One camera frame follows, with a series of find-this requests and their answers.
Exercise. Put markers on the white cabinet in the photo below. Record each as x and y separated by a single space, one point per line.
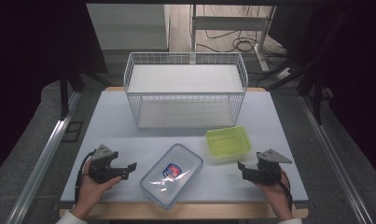
128 26

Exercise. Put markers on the dark curtain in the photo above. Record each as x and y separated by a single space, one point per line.
27 62
359 77

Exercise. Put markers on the black metal stand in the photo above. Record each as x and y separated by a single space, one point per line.
64 93
316 93

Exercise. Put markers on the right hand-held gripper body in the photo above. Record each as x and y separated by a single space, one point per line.
267 169

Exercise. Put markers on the green plastic container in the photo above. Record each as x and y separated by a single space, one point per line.
228 143

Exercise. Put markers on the black floor bracket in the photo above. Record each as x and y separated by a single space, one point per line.
73 132

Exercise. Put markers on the white desk frame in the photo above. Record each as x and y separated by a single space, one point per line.
229 23

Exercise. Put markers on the clear container with blue-rimmed lid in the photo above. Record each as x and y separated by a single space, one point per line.
173 175

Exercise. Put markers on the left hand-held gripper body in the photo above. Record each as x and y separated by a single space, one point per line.
102 165

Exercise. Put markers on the person's left hand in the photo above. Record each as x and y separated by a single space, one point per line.
90 189

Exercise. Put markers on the person's right hand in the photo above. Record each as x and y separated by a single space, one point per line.
277 196

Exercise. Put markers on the white power strip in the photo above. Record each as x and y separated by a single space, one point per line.
284 73

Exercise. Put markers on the aluminium rail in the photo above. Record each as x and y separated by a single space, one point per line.
41 158
335 158

